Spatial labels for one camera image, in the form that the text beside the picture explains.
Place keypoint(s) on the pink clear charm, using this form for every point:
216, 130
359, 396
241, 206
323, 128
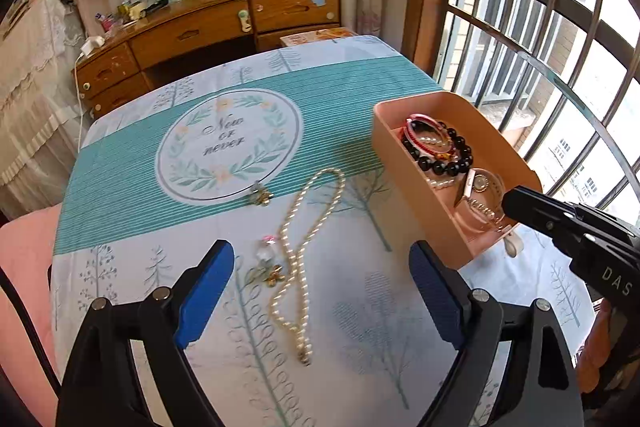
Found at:
267, 244

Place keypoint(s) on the metal window grille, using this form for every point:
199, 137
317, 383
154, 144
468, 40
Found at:
550, 32

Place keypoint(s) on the tree print tablecloth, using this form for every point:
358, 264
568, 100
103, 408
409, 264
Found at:
325, 307

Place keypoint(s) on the black torch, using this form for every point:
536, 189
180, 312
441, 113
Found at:
156, 7

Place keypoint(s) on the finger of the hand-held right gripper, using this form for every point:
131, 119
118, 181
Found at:
550, 212

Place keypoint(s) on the lace covered piano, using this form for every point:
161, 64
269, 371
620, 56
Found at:
35, 97

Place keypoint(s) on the pen holder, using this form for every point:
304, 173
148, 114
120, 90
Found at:
110, 23

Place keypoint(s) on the pink cardboard box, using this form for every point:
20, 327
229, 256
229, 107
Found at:
390, 142

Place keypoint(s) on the white drawer lock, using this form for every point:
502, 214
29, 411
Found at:
244, 21

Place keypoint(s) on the gold flower earring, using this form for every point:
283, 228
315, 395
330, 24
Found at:
262, 196
272, 275

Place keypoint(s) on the wooden desk with drawers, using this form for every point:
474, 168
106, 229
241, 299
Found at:
200, 32

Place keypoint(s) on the white charger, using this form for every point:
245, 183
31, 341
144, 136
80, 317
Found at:
92, 45

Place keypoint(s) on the orange printed magazine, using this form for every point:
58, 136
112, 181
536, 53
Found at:
315, 38

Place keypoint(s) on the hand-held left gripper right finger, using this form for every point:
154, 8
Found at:
435, 292

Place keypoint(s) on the beige wrist watch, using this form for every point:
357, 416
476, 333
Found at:
481, 182

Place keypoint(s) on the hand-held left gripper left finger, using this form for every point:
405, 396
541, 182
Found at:
205, 292

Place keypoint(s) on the person's right hand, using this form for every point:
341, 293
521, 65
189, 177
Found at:
597, 342

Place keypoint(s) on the pink blanket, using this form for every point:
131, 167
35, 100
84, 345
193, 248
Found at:
25, 282

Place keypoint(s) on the yellow cup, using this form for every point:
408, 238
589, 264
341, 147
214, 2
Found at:
136, 11

